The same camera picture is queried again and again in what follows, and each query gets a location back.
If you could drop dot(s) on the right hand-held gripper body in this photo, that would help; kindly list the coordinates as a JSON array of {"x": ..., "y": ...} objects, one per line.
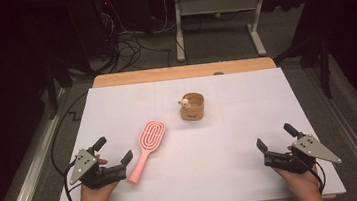
[{"x": 312, "y": 146}]

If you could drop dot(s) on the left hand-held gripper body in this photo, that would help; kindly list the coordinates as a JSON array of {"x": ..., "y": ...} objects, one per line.
[{"x": 84, "y": 164}]

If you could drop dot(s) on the pink hairbrush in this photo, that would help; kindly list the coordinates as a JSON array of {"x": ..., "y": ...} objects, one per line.
[{"x": 140, "y": 164}]

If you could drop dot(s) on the wooden cup with animal figure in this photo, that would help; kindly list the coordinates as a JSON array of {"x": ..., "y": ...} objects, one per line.
[{"x": 193, "y": 113}]

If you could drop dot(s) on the person's left hand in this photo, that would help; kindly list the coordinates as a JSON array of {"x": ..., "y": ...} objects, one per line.
[{"x": 96, "y": 196}]

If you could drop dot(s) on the person's right hand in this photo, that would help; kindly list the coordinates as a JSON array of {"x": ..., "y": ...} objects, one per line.
[{"x": 300, "y": 179}]

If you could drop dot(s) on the white board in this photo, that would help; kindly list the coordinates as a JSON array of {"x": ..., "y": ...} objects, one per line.
[{"x": 206, "y": 164}]

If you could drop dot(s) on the dark metal stand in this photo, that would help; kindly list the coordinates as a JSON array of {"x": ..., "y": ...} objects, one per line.
[
  {"x": 323, "y": 65},
  {"x": 58, "y": 76}
]

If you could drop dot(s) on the wooden table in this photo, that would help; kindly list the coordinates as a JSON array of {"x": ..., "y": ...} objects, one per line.
[{"x": 163, "y": 74}]

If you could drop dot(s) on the dark computer tower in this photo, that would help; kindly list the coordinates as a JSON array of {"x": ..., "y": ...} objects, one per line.
[{"x": 91, "y": 25}]

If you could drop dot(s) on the small green ball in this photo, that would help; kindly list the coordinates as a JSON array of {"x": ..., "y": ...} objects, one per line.
[{"x": 218, "y": 15}]

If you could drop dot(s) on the grey metal floor rail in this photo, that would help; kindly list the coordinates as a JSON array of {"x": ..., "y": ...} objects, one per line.
[
  {"x": 36, "y": 165},
  {"x": 353, "y": 129}
]

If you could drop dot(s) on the white metal desk frame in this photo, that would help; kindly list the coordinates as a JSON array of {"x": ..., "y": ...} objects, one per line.
[{"x": 218, "y": 4}]

